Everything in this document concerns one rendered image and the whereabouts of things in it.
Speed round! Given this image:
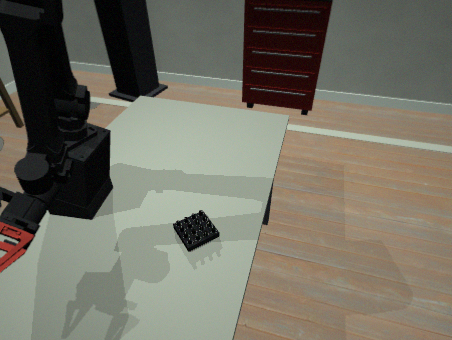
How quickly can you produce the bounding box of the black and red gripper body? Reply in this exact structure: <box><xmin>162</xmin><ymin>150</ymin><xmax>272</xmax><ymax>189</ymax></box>
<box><xmin>0</xmin><ymin>198</ymin><xmax>48</xmax><ymax>236</ymax></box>

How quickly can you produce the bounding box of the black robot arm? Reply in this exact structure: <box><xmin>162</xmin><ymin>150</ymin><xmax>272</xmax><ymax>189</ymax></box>
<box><xmin>0</xmin><ymin>0</ymin><xmax>97</xmax><ymax>218</ymax></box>

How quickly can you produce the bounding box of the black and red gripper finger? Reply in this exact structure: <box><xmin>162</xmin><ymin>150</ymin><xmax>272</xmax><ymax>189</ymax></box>
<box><xmin>0</xmin><ymin>222</ymin><xmax>35</xmax><ymax>266</ymax></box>
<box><xmin>0</xmin><ymin>241</ymin><xmax>27</xmax><ymax>273</ymax></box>

